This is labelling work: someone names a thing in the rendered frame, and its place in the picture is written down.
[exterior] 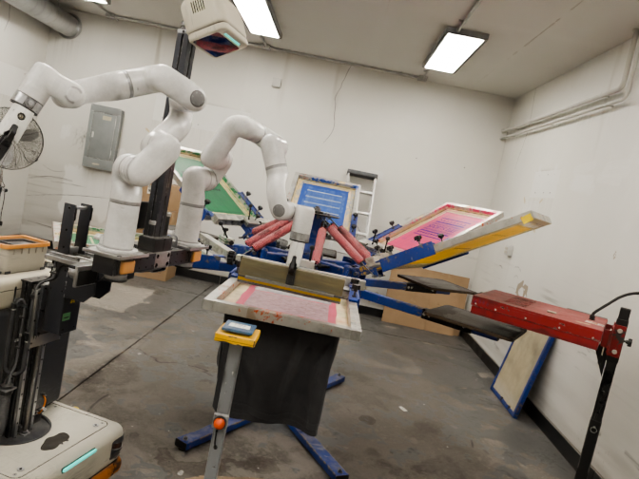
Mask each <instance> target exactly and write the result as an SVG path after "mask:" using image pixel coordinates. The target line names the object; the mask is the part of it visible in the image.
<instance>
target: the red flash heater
mask: <svg viewBox="0 0 639 479"><path fill-rule="evenodd" d="M471 304H472V309H471V313H472V314H475V315H479V316H484V317H487V318H490V319H493V320H497V321H500V322H503V323H507V324H510V325H513V326H516V327H519V328H522V329H526V330H529V331H533V332H536V333H539V334H542V335H547V336H551V337H554V338H557V339H561V340H564V341H567V342H570V343H573V344H576V345H580V346H583V347H586V348H590V349H593V350H595V351H597V349H598V346H599V344H600V346H602V347H605V348H607V350H606V353H607V352H608V350H609V347H610V341H611V337H612V334H613V330H614V326H615V325H614V323H613V325H610V324H607V323H608V320H607V319H604V318H601V317H597V316H596V317H595V320H590V319H589V318H590V315H587V314H583V313H580V312H576V311H573V310H570V309H566V308H562V307H558V306H555V305H551V304H548V303H545V302H541V301H537V300H533V299H530V298H526V297H521V296H517V295H513V294H509V293H506V292H502V291H498V290H492V291H488V292H484V293H480V294H476V295H473V298H472V302H471ZM547 310H550V311H553V312H557V314H556V315H555V314H552V313H548V312H547ZM600 342H601V343H600Z"/></svg>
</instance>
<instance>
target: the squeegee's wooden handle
mask: <svg viewBox="0 0 639 479"><path fill-rule="evenodd" d="M288 270H289V266H285V265H281V264H277V263H273V262H268V261H264V260H259V259H252V258H248V257H242V259H241V264H240V269H239V273H238V276H240V277H244V278H245V275H247V276H251V277H255V278H263V279H268V280H272V281H276V282H280V283H284V284H285V282H286V277H287V274H288ZM295 276H296V277H295V281H294V285H293V286H298V287H301V288H306V289H310V290H315V291H319V292H323V293H327V294H331V295H334V297H336V298H341V296H342V292H343V287H344V283H345V278H337V277H332V276H328V275H324V274H320V273H315V272H311V271H307V270H302V269H299V268H297V269H296V274H295Z"/></svg>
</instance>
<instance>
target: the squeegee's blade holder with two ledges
mask: <svg viewBox="0 0 639 479"><path fill-rule="evenodd" d="M245 278H248V279H253V280H256V281H261V282H265V283H270V284H274V285H278V286H282V287H286V288H291V289H295V290H300V291H303V292H308V293H312V294H317V295H321V296H325V297H334V295H331V294H327V293H323V292H319V291H315V290H310V289H306V288H301V287H298V286H292V285H287V284H284V283H280V282H276V281H272V280H268V279H263V278H255V277H251V276H247V275H245Z"/></svg>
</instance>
